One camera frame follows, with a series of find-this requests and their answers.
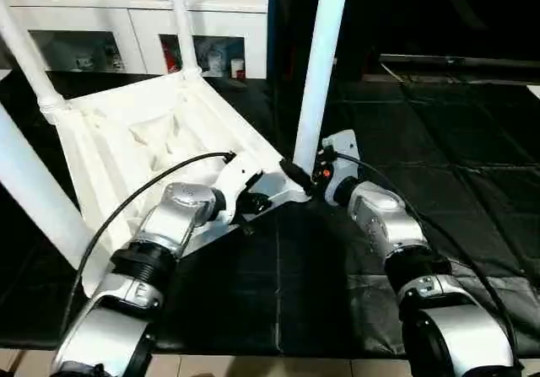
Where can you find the white plastic table leg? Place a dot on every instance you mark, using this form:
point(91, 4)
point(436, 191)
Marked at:
point(181, 23)
point(29, 56)
point(321, 65)
point(38, 191)

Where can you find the white plastic table top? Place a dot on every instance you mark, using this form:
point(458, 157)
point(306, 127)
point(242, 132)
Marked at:
point(143, 141)

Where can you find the black work mat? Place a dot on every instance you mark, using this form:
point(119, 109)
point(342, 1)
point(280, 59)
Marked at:
point(456, 200)

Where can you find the red bottle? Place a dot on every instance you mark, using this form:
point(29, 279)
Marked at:
point(167, 55)

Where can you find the white edge strip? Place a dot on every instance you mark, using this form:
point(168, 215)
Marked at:
point(535, 91)

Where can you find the white glass-door cabinet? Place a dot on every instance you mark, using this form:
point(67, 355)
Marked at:
point(84, 14)

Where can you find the black metal rail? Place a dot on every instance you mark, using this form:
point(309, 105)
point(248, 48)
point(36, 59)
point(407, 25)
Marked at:
point(460, 63)

